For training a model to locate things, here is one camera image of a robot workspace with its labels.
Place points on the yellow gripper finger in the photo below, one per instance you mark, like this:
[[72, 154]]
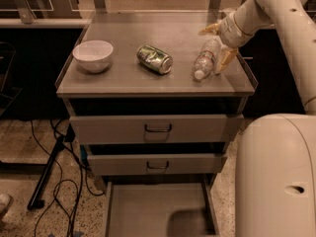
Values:
[[212, 29], [224, 58]]

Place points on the grey drawer cabinet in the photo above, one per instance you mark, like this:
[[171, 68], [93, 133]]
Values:
[[175, 33]]

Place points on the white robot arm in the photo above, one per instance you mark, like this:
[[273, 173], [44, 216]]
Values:
[[275, 180]]

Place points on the black metal floor bar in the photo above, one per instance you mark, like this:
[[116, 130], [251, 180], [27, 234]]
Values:
[[36, 201]]

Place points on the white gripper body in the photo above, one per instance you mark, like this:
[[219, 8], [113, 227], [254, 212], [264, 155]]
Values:
[[229, 32]]

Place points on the grey middle drawer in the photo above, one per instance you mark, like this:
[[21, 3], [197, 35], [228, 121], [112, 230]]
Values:
[[156, 159]]

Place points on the white ceramic bowl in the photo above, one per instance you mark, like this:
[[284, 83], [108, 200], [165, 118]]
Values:
[[94, 56]]

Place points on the clear plastic water bottle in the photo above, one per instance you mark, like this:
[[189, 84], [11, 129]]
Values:
[[206, 60]]

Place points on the grey top drawer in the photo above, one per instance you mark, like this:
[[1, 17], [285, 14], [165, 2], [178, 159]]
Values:
[[155, 120]]

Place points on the grey bottom drawer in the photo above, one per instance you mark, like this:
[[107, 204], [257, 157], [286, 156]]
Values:
[[159, 210]]

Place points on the white shoe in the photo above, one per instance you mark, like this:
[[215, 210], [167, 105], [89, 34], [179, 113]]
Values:
[[4, 202]]

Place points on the grey drawer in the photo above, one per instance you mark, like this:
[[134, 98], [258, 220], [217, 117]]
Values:
[[159, 210], [156, 159], [155, 120]]

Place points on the crushed green soda can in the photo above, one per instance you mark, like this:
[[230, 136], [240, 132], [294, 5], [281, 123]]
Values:
[[155, 59]]

